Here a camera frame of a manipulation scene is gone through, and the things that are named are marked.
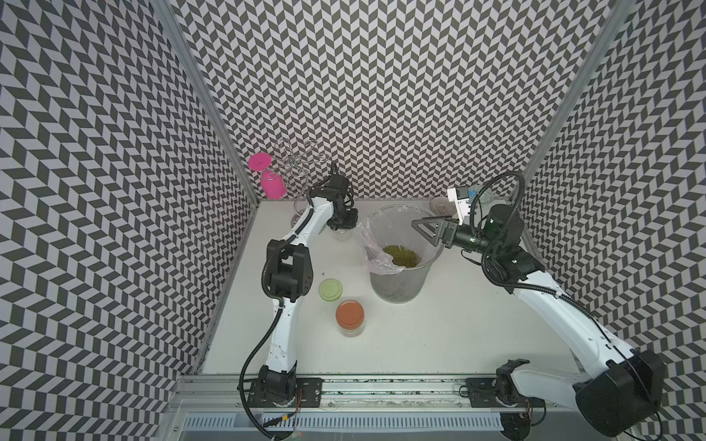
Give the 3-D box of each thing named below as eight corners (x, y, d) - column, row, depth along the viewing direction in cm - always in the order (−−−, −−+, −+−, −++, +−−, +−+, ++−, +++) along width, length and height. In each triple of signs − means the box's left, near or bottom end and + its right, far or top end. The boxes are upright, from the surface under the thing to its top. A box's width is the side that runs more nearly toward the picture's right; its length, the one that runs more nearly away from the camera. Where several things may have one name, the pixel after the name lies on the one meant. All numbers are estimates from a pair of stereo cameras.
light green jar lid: (318, 301, 91) (317, 298, 90) (320, 281, 96) (319, 277, 95) (342, 301, 92) (342, 298, 90) (343, 281, 96) (343, 277, 95)
